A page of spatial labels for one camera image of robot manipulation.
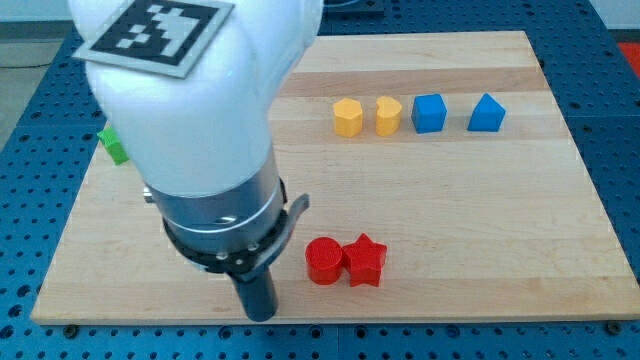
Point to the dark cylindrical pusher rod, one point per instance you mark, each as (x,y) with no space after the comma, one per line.
(257,296)

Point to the black flange mount with lever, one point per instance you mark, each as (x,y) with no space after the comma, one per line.
(239,233)

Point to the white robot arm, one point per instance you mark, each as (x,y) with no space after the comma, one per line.
(187,86)

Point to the red star block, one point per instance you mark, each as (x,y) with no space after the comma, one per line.
(364,260)

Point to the red cylinder block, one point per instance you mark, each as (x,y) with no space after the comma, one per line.
(323,257)

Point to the yellow hexagon block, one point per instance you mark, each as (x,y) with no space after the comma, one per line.
(348,117)

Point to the green block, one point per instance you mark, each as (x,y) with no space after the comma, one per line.
(113,146)

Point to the yellow heart block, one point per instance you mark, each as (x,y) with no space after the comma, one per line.
(388,116)

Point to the light wooden board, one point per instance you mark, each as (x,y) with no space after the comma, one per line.
(500,226)

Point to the blue cube block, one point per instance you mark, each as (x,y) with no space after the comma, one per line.
(429,113)

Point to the black white fiducial marker tag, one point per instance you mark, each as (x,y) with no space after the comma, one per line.
(156,36)

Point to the blue triangular prism block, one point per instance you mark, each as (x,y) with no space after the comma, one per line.
(487,116)

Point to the red object at edge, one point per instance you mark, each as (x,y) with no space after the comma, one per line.
(631,52)

